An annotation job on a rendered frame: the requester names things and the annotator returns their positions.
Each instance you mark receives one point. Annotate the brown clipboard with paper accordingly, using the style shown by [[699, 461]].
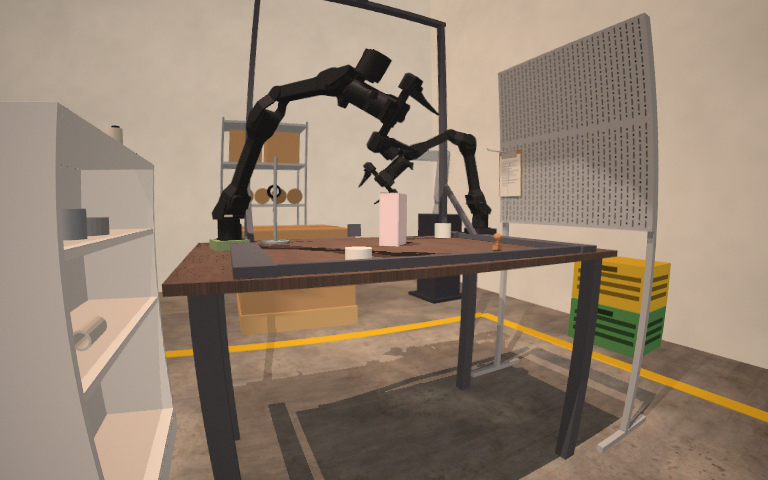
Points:
[[511, 154]]

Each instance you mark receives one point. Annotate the white ruled paper sheet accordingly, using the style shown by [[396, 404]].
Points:
[[510, 176]]

